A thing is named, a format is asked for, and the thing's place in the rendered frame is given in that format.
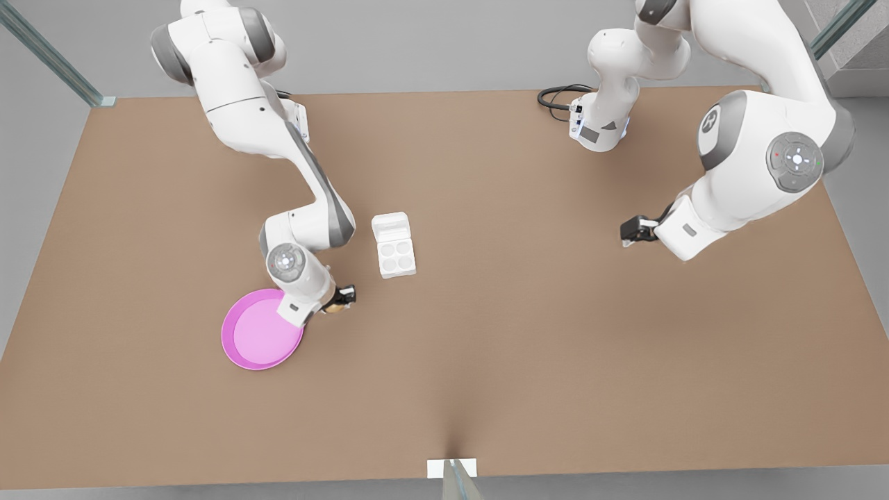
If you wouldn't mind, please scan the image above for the silver frame post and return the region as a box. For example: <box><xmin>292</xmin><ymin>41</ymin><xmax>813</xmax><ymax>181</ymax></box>
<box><xmin>0</xmin><ymin>0</ymin><xmax>117</xmax><ymax>108</ymax></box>
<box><xmin>426</xmin><ymin>458</ymin><xmax>485</xmax><ymax>500</ymax></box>
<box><xmin>809</xmin><ymin>0</ymin><xmax>877</xmax><ymax>60</ymax></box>

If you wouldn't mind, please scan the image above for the pink round plate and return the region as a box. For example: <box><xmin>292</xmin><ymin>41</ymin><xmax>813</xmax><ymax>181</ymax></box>
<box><xmin>221</xmin><ymin>289</ymin><xmax>306</xmax><ymax>371</ymax></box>

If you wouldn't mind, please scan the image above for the white egg box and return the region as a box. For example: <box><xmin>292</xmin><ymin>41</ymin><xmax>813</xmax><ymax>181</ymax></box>
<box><xmin>371</xmin><ymin>212</ymin><xmax>417</xmax><ymax>280</ymax></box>

